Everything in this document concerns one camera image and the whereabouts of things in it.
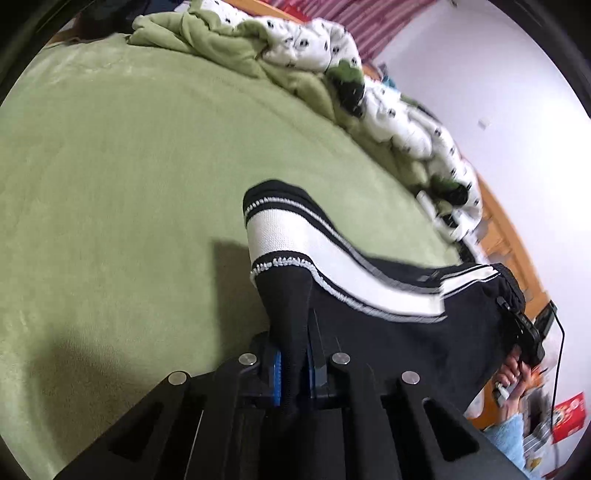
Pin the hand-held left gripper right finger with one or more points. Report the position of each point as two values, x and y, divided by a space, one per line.
310 369

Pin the black pants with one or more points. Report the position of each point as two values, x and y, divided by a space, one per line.
415 332

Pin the green fleece bed blanket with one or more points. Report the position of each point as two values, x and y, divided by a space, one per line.
115 184

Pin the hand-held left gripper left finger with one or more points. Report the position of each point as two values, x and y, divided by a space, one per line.
275 378

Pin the white flower print quilt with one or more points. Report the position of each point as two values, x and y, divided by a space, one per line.
314 41

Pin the teal cloth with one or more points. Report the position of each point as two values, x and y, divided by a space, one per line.
390 82

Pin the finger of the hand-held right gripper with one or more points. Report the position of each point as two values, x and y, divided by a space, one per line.
507 309

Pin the red flower pattern curtain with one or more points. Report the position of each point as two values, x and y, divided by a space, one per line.
369 27

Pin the person's right hand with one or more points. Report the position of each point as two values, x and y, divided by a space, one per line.
513 381

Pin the red printed paper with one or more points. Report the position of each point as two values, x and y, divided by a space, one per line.
569 417

